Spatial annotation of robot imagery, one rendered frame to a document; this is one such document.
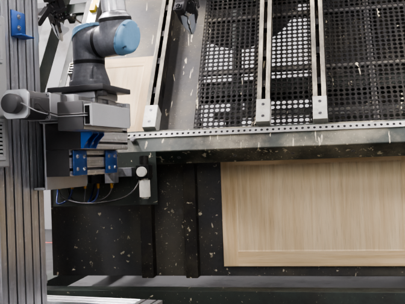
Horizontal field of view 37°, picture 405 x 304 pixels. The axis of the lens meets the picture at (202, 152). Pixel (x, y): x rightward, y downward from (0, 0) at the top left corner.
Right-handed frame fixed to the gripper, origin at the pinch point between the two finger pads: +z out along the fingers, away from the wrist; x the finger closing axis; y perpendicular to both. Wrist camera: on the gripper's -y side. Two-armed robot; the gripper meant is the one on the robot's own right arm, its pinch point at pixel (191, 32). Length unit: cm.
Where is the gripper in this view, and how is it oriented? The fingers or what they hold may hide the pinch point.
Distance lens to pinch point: 267.1
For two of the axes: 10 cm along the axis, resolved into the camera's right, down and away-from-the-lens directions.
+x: -9.5, 0.4, 3.2
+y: 2.7, -4.6, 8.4
